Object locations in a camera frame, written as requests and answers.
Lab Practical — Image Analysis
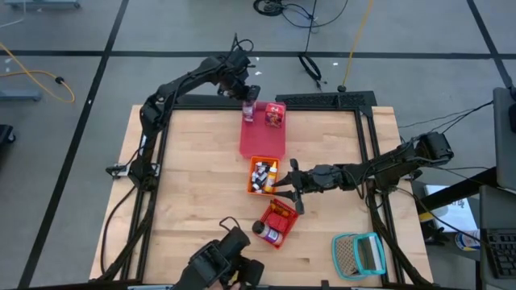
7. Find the black keyboard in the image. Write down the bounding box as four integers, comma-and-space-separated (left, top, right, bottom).
485, 228, 516, 280

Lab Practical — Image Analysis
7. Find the red slotted plastic basket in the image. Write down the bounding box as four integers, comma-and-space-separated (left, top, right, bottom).
259, 198, 300, 250

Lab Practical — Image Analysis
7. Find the grey cart foot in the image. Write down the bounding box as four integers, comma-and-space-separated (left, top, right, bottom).
0, 89, 42, 102

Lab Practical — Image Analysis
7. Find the black left arm base cable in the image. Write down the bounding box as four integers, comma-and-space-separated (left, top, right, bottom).
99, 185, 138, 275

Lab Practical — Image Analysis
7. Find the grey desk top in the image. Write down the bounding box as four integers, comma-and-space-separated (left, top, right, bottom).
492, 86, 516, 191

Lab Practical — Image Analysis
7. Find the pink plastic bin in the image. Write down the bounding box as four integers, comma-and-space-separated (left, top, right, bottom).
239, 101, 288, 160

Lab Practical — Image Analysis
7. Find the black perforated plate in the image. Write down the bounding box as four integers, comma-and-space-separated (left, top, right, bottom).
275, 90, 378, 110

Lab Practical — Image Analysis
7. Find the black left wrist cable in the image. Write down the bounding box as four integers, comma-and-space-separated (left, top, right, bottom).
229, 32, 256, 56

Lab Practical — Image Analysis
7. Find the teal rectangular container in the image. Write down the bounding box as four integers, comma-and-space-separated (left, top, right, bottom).
352, 232, 388, 277

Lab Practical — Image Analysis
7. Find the teal mesh strainer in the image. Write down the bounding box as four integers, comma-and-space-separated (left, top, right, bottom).
331, 232, 364, 282

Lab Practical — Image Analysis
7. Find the black diagonal beam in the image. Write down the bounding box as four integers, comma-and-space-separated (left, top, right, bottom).
417, 167, 499, 213

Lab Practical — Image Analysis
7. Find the black floor object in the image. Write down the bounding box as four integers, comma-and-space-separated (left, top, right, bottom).
0, 123, 16, 145

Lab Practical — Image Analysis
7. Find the yellow squeeze bottle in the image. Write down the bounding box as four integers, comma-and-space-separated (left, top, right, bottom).
264, 160, 279, 193

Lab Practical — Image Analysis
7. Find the black handheld device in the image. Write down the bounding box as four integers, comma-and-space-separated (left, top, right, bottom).
171, 216, 266, 290

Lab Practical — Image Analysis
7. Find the black hanging cable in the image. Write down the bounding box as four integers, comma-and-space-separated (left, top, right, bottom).
298, 0, 328, 92

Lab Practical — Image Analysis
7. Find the black flat plate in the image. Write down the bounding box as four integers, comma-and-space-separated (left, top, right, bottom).
176, 93, 245, 107

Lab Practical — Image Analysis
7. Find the pink cereal box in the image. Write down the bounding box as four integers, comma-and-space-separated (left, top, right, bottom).
241, 100, 257, 123

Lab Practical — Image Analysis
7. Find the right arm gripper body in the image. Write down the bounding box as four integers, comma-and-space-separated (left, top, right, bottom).
289, 158, 348, 215

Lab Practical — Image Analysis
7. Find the orange slotted plastic basket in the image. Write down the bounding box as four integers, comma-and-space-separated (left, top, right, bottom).
247, 155, 281, 197

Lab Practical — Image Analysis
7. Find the black clamp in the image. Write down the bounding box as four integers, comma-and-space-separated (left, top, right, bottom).
425, 220, 449, 247

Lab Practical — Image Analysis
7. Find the black coiled cable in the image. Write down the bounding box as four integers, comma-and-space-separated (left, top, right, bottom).
252, 0, 350, 30

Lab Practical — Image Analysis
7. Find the red fruit loops cereal box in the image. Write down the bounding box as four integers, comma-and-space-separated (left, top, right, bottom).
264, 102, 287, 129

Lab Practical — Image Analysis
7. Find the grey desk with keyboard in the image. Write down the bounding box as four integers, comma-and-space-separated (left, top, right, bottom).
478, 184, 516, 290

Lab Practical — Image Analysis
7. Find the black metal rig frame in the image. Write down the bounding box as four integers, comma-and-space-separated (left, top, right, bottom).
89, 90, 435, 290

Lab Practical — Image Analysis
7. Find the thin black cable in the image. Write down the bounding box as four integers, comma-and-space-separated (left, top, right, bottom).
422, 102, 495, 150
402, 100, 495, 130

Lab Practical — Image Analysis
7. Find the white paper sheet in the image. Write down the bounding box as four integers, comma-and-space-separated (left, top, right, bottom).
422, 184, 479, 234

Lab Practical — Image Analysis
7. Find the orange yellow snack packet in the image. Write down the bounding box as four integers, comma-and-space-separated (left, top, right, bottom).
268, 202, 290, 217

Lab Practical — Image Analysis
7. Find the yellow hanging cable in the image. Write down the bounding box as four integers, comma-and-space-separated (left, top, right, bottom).
337, 0, 375, 93

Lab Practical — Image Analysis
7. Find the yellow floor cable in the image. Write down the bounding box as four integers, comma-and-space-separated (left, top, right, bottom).
0, 42, 77, 104

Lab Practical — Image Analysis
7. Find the grey cart base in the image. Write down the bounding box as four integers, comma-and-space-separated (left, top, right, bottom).
4, 0, 81, 10

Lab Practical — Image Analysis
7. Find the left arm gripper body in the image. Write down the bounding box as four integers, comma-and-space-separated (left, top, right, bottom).
219, 50, 252, 97

